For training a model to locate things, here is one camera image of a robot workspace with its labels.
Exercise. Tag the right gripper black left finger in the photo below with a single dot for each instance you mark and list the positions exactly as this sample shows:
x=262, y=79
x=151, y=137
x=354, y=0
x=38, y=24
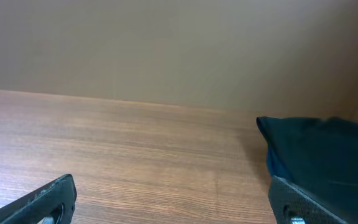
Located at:
x=52, y=203

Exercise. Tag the dark green t-shirt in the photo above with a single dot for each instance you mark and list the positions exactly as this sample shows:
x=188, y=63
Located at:
x=318, y=155

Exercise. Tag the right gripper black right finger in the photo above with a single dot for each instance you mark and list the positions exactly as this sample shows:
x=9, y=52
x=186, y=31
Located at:
x=293, y=205

